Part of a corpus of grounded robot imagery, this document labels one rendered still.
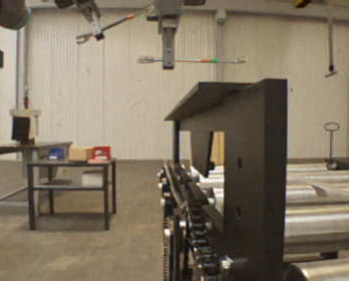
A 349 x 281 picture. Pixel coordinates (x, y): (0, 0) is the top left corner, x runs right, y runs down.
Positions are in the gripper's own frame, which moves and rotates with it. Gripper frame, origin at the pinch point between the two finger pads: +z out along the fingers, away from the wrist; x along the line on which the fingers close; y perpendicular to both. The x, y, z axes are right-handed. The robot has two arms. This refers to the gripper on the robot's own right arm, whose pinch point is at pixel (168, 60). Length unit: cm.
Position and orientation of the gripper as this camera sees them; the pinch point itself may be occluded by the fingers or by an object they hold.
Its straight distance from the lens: 68.9
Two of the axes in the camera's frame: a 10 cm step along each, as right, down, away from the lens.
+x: 0.8, 0.3, -10.0
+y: -10.0, 0.0, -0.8
